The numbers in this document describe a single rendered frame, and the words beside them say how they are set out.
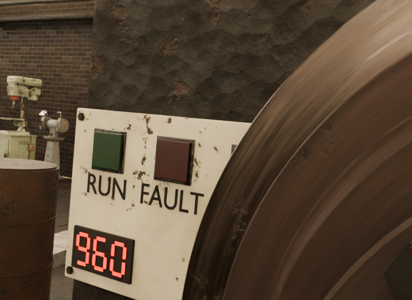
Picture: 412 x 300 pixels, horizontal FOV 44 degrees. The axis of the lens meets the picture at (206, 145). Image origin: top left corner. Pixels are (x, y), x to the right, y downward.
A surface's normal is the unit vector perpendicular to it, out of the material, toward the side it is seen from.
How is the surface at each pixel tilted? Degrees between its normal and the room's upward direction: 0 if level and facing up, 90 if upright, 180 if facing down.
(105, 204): 90
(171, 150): 90
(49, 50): 90
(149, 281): 90
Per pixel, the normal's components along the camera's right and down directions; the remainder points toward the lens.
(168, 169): -0.52, 0.00
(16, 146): 0.85, 0.11
